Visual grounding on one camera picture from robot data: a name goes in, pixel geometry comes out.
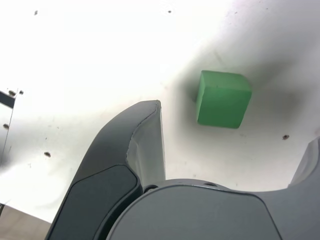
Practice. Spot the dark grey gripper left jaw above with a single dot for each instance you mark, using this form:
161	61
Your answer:
100	175

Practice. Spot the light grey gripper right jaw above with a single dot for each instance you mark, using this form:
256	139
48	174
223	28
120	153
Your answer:
200	215

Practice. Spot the green cube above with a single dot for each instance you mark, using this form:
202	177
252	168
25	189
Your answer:
222	100

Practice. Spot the black tape strip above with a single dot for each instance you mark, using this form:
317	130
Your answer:
5	99

